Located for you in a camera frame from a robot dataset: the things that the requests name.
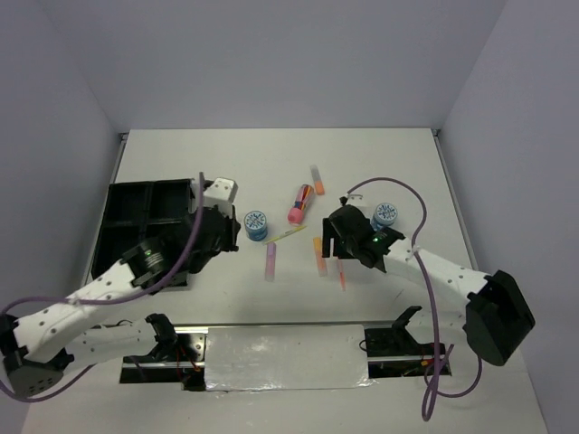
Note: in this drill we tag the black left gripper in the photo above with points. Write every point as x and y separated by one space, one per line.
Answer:
232 228

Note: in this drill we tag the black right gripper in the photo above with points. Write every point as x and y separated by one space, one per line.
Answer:
330 231

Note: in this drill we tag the thin yellow pen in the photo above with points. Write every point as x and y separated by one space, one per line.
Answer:
284 234

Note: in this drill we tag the thin orange pen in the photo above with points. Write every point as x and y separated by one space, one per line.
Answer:
341 274

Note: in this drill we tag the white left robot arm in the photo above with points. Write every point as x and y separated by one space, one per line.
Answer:
70 334

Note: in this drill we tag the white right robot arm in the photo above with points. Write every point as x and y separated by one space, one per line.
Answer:
497 316

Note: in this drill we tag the yellow orange highlighter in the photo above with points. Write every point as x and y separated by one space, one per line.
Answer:
321 262

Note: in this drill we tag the pink marker tube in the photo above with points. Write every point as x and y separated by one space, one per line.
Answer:
297 210

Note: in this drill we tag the left blue round tape container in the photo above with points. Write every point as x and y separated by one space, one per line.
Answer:
255 224

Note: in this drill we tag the blue round tape container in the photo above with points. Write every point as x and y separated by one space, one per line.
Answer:
255 224
385 215

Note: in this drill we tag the orange capped highlighter far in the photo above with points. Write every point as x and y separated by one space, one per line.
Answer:
317 181

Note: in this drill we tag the purple highlighter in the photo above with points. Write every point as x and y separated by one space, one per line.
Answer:
270 261

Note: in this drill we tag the right blue round tape container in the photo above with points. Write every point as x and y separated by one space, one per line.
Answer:
385 215

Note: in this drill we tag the black compartment organizer tray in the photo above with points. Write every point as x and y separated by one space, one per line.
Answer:
137 211

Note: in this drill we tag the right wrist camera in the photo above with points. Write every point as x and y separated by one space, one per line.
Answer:
353 199

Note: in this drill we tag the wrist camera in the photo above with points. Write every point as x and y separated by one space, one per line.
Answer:
220 192
353 199

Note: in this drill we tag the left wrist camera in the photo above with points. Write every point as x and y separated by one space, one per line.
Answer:
220 192

